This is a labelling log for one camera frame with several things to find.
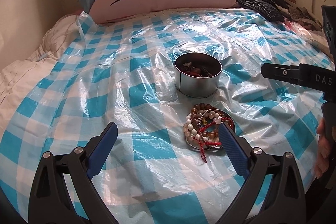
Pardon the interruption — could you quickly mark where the brown amber bead bracelet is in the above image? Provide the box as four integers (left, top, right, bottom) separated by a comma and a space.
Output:
190, 102, 234, 143

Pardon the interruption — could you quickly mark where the red string bracelet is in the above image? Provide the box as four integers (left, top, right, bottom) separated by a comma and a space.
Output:
191, 118, 234, 164

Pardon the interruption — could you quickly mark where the white bead bracelet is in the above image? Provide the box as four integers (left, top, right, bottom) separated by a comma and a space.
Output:
183, 110, 224, 144

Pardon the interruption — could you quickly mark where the right hand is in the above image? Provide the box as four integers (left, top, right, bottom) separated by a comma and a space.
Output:
314, 118, 331, 178

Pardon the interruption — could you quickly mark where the pile of clothes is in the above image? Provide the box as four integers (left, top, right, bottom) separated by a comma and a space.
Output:
278, 6, 329, 53

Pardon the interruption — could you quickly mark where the black shiny jacket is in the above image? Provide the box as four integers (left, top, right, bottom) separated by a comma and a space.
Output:
236, 0, 290, 23

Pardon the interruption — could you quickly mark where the round metal tin lid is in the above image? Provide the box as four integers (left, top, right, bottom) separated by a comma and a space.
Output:
183, 107, 236, 151

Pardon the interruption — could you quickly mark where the round metal tin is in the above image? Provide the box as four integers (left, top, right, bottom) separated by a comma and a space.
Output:
174, 52, 222, 98

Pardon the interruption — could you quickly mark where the white quilt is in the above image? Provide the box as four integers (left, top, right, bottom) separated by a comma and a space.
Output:
0, 13, 82, 114

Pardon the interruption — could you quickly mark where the blue checkered plastic sheet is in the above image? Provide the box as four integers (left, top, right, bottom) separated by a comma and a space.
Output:
1, 9, 333, 223

